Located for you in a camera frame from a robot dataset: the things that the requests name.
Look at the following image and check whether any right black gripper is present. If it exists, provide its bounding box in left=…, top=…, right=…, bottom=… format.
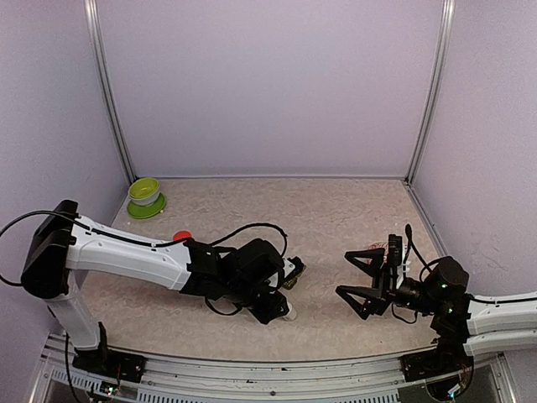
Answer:
left=336, top=247, right=441, bottom=320

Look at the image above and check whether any orange pill bottle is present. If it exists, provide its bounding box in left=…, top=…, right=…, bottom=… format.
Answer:
left=173, top=230, right=192, bottom=242

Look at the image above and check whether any green weekly pill organizer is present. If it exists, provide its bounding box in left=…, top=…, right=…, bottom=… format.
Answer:
left=282, top=273, right=302, bottom=290

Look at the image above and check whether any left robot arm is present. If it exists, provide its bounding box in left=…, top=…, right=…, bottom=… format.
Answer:
left=5, top=200, right=304, bottom=374

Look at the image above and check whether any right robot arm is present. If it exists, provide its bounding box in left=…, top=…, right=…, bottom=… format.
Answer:
left=336, top=225, right=536, bottom=373

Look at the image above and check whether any red patterned bowl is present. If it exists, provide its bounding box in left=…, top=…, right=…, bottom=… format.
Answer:
left=367, top=242, right=388, bottom=263

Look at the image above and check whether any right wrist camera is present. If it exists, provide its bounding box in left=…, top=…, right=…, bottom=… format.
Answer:
left=387, top=234, right=411, bottom=280

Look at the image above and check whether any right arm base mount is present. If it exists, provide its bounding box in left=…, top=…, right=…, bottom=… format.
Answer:
left=399, top=349, right=474, bottom=382

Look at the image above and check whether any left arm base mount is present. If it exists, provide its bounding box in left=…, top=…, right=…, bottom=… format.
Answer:
left=72, top=348, right=146, bottom=384

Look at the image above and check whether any right aluminium frame post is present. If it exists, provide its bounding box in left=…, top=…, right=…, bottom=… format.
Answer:
left=404, top=0, right=456, bottom=187

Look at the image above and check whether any aluminium frame post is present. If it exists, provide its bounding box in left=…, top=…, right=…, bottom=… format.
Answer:
left=404, top=0, right=456, bottom=187
left=84, top=0, right=138, bottom=184

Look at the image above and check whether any left aluminium frame post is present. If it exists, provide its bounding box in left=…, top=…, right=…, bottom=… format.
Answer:
left=84, top=0, right=138, bottom=184

